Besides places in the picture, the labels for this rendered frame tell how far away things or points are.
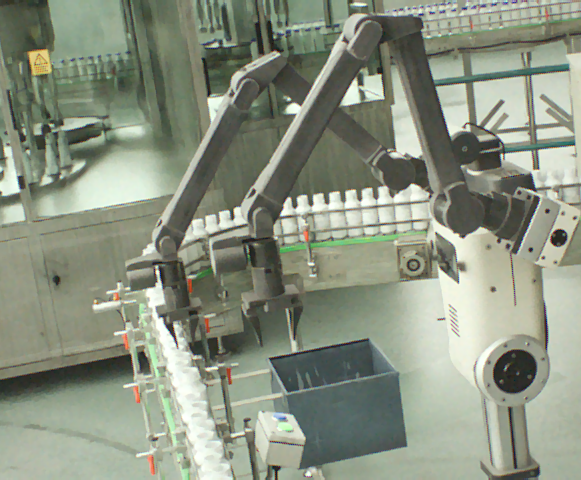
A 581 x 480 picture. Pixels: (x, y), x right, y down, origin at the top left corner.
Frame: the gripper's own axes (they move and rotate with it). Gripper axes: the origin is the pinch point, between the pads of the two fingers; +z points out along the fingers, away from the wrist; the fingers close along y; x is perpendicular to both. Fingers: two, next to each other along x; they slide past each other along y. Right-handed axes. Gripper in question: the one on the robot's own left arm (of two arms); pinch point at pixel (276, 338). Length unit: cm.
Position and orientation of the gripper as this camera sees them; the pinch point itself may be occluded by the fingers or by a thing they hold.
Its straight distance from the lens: 236.1
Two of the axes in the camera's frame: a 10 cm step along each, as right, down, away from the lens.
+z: 1.3, 9.6, 2.4
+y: 9.7, -1.7, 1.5
